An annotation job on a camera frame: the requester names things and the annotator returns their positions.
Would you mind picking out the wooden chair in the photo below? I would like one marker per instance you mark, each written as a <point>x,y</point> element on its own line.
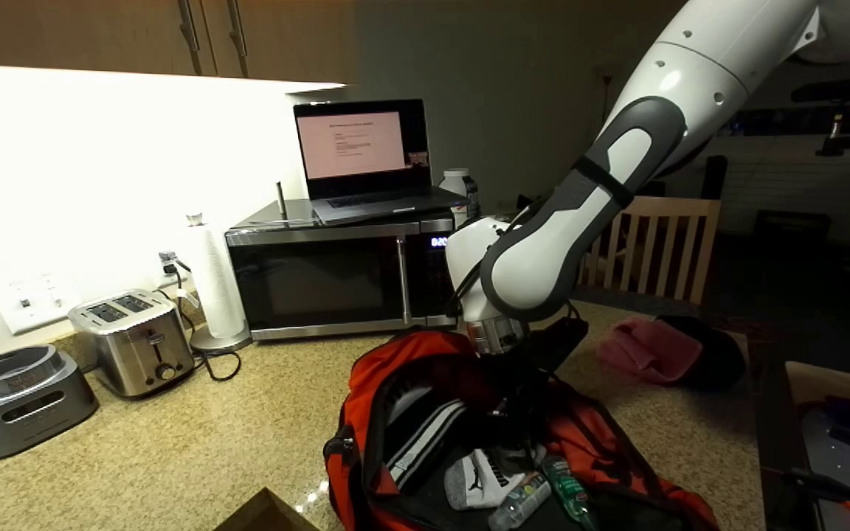
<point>661,250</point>

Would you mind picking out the white wall outlet plate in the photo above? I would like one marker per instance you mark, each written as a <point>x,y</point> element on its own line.
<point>31,298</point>

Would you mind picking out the grey round appliance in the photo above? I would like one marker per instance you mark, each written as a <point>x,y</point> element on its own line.
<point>15,398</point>

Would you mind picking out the red black duffel bag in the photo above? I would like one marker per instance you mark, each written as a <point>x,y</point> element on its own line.
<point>415,363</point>

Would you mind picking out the pink towel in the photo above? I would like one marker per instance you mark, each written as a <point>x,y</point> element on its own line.
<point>646,349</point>

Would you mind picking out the dark navy cloth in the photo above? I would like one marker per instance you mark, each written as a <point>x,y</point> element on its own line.
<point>720,357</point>

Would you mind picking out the black steel microwave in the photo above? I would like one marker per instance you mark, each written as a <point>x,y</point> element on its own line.
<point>326,281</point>

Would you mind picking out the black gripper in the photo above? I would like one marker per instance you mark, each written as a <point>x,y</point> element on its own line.
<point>533,401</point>

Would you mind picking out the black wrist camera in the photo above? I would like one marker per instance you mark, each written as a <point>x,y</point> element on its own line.
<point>558,343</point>

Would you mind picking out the white paper towel roll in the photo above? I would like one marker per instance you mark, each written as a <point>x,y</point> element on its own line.
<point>217,283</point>

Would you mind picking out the open silver laptop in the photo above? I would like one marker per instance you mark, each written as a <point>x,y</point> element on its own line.
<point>360,147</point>

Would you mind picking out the green plastic bottle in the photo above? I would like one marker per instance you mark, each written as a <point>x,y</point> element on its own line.
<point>568,491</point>

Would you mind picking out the silver toaster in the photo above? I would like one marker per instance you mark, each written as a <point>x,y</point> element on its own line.
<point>133,343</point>

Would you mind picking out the wooden box corner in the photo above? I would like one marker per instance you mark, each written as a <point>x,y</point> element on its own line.
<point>266,513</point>

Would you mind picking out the white grey Puma sock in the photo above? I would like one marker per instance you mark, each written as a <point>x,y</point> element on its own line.
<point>479,481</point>

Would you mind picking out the black white striped garment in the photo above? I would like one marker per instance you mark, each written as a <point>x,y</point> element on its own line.
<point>425,436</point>

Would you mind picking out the small dark stick on microwave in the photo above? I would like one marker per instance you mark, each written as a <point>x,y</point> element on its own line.
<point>280,202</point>

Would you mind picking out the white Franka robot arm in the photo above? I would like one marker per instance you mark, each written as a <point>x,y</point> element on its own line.
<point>590,217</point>

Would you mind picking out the wooden upper cabinets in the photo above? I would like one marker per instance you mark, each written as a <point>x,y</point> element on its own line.
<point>149,32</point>

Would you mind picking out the small clear bottle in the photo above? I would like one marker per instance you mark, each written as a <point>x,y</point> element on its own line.
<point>518,509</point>

